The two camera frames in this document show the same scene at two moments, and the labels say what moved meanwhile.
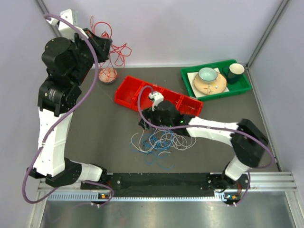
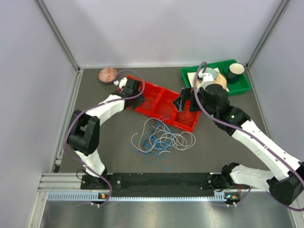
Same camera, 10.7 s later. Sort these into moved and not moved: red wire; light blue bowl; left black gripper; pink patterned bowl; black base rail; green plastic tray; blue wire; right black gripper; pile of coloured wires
Moved: right black gripper; left black gripper; red wire
Not moved: black base rail; blue wire; light blue bowl; pink patterned bowl; pile of coloured wires; green plastic tray
